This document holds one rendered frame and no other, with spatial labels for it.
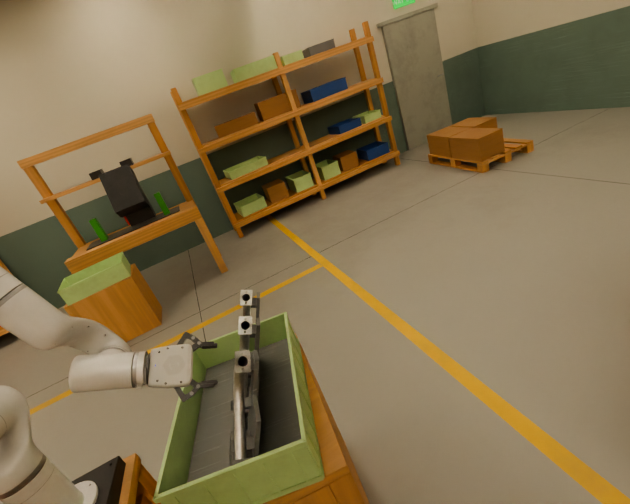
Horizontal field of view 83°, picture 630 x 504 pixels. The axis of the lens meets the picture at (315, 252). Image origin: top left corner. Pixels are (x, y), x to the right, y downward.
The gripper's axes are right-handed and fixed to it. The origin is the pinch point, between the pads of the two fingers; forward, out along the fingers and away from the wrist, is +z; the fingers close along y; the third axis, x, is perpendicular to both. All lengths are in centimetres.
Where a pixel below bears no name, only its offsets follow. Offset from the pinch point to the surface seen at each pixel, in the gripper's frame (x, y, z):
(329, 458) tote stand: 13.8, -26.8, 32.7
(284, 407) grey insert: 26.4, -11.7, 23.1
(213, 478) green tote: 10.2, -26.7, 0.4
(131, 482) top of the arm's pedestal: 43, -28, -23
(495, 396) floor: 71, -17, 145
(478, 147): 180, 266, 323
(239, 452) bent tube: 9.8, -21.7, 6.9
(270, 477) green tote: 9.9, -28.5, 14.8
